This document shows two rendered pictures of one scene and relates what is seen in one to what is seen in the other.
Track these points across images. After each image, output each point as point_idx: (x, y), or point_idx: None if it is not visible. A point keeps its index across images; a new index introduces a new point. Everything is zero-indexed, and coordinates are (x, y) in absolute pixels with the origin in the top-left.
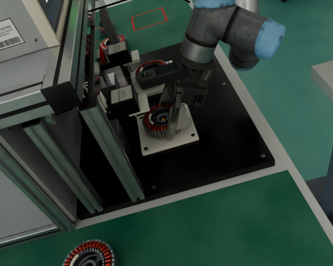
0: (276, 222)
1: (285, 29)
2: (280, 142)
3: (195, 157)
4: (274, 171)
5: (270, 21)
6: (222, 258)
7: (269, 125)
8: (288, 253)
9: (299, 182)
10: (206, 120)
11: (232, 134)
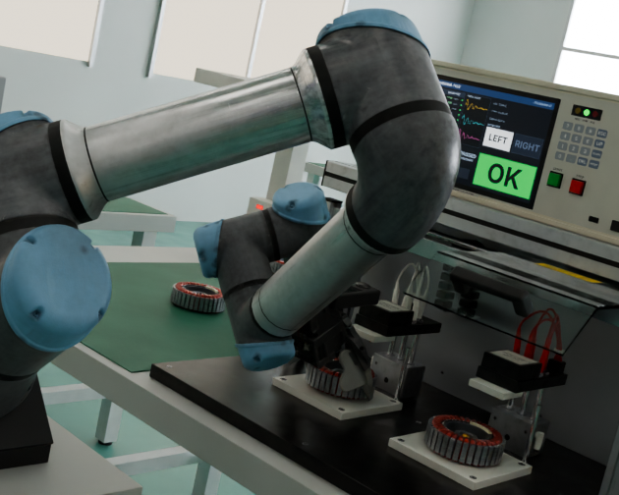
0: (127, 345)
1: (196, 231)
2: (152, 393)
3: (259, 371)
4: (147, 372)
5: (216, 222)
6: (168, 333)
7: (179, 409)
8: (108, 332)
9: (111, 364)
10: (282, 401)
11: (227, 385)
